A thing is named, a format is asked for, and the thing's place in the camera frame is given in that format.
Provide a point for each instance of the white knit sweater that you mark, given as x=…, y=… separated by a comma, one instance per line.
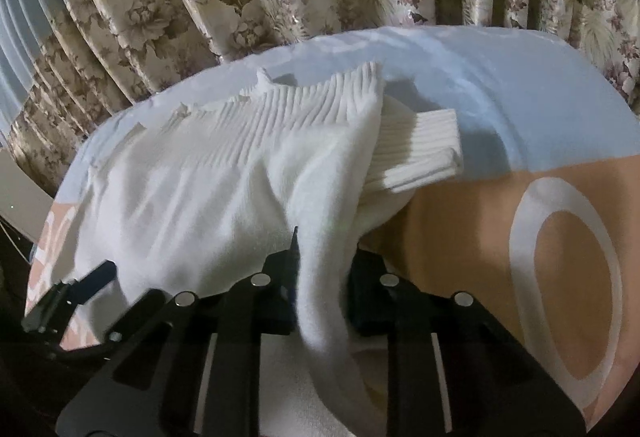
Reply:
x=198, y=200

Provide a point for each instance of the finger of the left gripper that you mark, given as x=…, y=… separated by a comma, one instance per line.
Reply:
x=79, y=343
x=55, y=308

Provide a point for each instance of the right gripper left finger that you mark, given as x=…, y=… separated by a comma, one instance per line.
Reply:
x=194, y=369

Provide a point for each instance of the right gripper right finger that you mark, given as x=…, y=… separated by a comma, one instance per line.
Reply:
x=452, y=368

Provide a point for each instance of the blue and peach bedsheet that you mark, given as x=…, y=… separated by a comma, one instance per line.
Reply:
x=541, y=225

